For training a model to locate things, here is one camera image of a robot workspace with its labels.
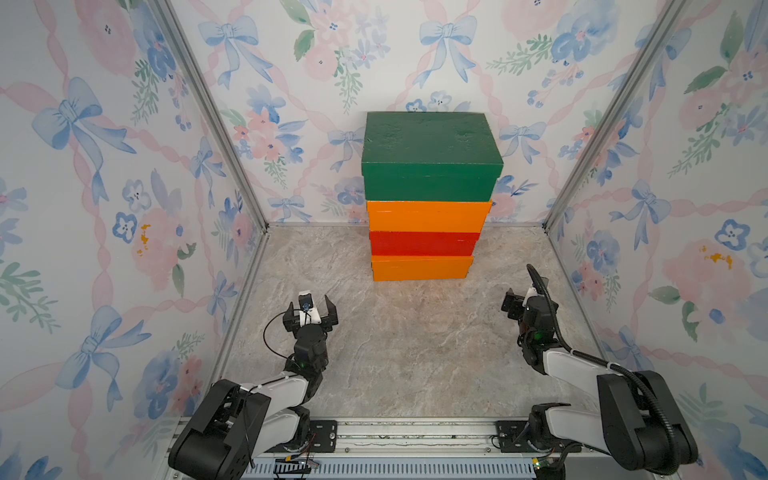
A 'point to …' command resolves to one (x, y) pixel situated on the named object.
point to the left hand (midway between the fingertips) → (311, 299)
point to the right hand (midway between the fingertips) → (530, 292)
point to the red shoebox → (418, 243)
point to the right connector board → (536, 463)
